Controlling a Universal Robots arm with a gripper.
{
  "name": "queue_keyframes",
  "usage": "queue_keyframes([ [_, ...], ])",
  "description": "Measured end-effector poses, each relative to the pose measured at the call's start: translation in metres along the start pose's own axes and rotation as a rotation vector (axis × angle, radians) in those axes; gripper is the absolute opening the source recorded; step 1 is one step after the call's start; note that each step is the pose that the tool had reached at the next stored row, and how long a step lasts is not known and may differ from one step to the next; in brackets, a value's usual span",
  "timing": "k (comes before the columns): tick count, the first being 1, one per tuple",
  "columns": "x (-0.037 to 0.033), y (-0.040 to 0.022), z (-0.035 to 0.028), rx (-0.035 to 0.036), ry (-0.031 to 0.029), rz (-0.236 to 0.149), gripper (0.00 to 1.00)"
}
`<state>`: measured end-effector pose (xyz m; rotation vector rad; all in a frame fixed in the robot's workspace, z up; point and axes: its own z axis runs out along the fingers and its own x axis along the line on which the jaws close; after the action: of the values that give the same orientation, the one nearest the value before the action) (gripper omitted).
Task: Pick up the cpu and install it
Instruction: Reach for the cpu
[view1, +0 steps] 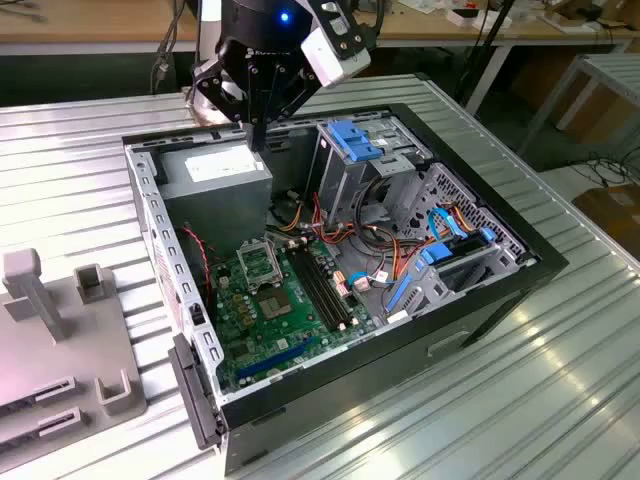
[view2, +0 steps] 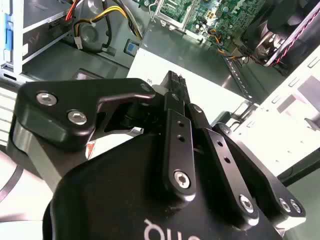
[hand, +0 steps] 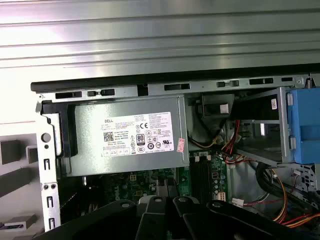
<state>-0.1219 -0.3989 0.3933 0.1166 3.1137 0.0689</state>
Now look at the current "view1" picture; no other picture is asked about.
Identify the black-latch RAM slot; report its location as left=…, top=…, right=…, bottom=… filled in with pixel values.
left=289, top=248, right=335, bottom=330
left=303, top=247, right=347, bottom=327

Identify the blue drive latch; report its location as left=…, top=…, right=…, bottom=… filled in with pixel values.
left=327, top=119, right=382, bottom=164

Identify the orange red wire bundle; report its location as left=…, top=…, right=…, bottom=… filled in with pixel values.
left=309, top=192, right=431, bottom=281

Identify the twisted multicolour fan wire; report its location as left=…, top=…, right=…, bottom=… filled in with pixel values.
left=180, top=225, right=221, bottom=294

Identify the grey drive cage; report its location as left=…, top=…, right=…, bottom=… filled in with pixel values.
left=307, top=117, right=434, bottom=229

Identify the grey parts rack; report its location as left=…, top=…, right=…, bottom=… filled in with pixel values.
left=0, top=247, right=149, bottom=474

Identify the white-latch RAM slot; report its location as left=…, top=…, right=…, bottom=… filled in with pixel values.
left=296, top=247, right=341, bottom=329
left=309, top=246, right=353, bottom=326

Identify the black PC case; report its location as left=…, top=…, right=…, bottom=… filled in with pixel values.
left=121, top=102, right=569, bottom=476

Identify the wooden workbench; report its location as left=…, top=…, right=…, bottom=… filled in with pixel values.
left=0, top=0, right=640, bottom=116

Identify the blue flat data wire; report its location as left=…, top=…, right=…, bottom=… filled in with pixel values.
left=427, top=206, right=472, bottom=246

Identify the black camera bracket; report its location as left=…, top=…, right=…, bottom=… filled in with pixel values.
left=309, top=0, right=379, bottom=59

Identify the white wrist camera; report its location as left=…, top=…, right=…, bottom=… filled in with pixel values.
left=299, top=24, right=372, bottom=90

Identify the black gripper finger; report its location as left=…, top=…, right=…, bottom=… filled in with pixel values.
left=258, top=63, right=322, bottom=151
left=192, top=54, right=260, bottom=151

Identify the grey hanging cable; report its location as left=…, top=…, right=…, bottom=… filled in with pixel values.
left=149, top=9, right=177, bottom=95

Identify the grey power supply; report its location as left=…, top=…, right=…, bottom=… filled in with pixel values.
left=157, top=139, right=274, bottom=261

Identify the black stand pole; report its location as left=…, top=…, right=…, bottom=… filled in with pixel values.
left=452, top=0, right=519, bottom=101

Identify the blue plastic rail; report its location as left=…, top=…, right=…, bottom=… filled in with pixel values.
left=384, top=259, right=426, bottom=316

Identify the power supply wire bundle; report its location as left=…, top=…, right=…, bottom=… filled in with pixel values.
left=264, top=189, right=314, bottom=236

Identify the white box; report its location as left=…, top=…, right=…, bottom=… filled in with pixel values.
left=446, top=7, right=512, bottom=29

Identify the blue expansion slot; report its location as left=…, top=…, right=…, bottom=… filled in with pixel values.
left=234, top=335, right=317, bottom=380

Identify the grey metal frame table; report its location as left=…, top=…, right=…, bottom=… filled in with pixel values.
left=517, top=52, right=640, bottom=157

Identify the grey perforated disk cage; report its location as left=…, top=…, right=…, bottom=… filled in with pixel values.
left=384, top=162, right=540, bottom=324

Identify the brown cardboard box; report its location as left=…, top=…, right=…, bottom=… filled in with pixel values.
left=571, top=183, right=640, bottom=247
left=509, top=49, right=640, bottom=144

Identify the CPU socket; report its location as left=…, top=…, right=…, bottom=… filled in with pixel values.
left=254, top=289, right=296, bottom=326

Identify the blue disk carrier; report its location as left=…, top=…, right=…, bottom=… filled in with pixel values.
left=420, top=227, right=497, bottom=267

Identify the green motherboard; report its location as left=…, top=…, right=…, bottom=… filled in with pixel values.
left=212, top=238, right=375, bottom=397

